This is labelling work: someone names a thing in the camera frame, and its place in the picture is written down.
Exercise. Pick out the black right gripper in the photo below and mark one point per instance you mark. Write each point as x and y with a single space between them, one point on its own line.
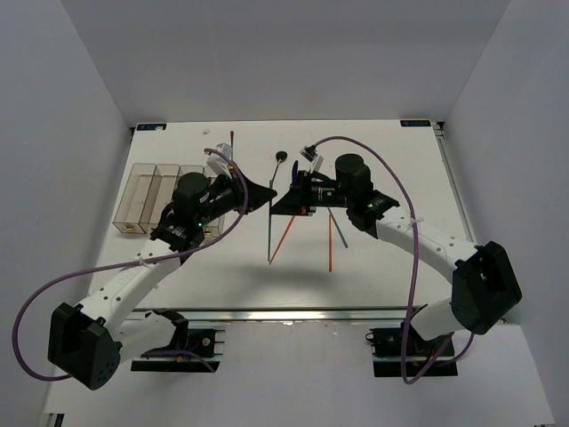
298 201

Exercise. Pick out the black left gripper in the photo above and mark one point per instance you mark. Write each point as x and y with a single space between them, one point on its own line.
258 195

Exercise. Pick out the green chopstick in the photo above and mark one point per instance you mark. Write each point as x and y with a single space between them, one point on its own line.
269 231
339 231

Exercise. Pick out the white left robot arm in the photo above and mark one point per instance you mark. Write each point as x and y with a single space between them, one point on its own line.
90 340

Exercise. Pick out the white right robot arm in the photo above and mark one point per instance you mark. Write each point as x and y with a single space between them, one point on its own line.
484 287

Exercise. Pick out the orange chopstick left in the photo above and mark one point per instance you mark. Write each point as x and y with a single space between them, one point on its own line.
273 254

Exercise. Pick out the orange chopstick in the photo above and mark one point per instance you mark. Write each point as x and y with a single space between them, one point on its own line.
273 254
330 243

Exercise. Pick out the blue knife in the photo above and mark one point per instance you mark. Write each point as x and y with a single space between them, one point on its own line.
294 173

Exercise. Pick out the orange chopstick right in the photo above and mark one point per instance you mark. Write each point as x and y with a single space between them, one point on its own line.
330 243

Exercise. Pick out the black spoon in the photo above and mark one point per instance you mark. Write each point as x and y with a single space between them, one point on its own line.
280 157

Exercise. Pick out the clear container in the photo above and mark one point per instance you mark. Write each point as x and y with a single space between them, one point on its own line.
129 212
149 203
215 224
191 170

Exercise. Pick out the blue label left corner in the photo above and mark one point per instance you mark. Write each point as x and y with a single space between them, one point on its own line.
152 127

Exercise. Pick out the blue label corner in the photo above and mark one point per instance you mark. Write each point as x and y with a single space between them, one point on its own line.
152 127
415 123

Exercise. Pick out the blue label right corner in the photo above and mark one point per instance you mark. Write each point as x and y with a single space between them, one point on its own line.
415 123

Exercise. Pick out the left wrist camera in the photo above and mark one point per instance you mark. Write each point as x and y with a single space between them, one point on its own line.
218 159

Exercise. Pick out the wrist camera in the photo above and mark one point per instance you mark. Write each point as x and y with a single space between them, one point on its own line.
218 159
311 155

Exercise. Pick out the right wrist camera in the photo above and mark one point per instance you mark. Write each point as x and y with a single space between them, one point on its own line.
311 155

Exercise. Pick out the aluminium table frame rail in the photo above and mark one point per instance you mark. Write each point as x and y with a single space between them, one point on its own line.
233 277

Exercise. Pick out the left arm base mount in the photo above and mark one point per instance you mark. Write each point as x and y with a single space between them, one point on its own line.
189 349

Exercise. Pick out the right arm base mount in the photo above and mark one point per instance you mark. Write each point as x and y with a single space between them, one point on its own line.
386 354

